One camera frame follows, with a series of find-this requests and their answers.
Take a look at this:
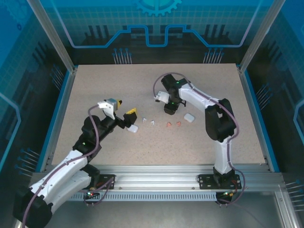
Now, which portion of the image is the blue aluminium side rail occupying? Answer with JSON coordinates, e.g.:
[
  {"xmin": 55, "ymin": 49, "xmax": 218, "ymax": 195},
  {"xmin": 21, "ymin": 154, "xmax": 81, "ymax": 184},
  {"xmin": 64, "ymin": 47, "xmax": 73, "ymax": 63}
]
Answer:
[
  {"xmin": 237, "ymin": 65, "xmax": 281, "ymax": 173},
  {"xmin": 38, "ymin": 67, "xmax": 78, "ymax": 172}
]

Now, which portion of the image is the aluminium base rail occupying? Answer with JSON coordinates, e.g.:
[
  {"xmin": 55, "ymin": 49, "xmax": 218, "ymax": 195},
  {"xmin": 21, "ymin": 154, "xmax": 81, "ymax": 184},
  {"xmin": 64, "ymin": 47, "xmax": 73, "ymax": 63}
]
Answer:
[{"xmin": 32, "ymin": 163, "xmax": 283, "ymax": 192}]

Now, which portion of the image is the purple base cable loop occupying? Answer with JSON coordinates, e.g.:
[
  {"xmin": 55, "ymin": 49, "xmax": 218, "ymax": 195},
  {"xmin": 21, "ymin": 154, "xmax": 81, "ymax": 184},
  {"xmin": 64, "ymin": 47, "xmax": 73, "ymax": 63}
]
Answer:
[
  {"xmin": 80, "ymin": 177, "xmax": 115, "ymax": 207},
  {"xmin": 217, "ymin": 180, "xmax": 245, "ymax": 207}
]

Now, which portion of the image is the slotted grey cable duct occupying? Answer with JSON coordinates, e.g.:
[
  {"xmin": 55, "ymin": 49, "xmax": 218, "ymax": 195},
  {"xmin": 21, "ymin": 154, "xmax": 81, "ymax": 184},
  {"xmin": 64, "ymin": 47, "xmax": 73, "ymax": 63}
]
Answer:
[{"xmin": 68, "ymin": 191, "xmax": 224, "ymax": 201}]

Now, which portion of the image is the aluminium frame post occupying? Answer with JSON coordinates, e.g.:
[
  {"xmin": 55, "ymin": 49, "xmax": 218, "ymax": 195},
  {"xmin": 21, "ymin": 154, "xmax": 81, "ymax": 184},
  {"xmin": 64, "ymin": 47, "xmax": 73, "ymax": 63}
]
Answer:
[
  {"xmin": 238, "ymin": 0, "xmax": 287, "ymax": 73},
  {"xmin": 26, "ymin": 0, "xmax": 78, "ymax": 73}
]

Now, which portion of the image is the aluminium lower frame beam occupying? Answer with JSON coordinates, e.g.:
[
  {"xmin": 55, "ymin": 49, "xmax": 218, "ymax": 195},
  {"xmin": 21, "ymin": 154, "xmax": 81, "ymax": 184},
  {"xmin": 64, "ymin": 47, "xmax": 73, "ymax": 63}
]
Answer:
[{"xmin": 274, "ymin": 187, "xmax": 300, "ymax": 228}]

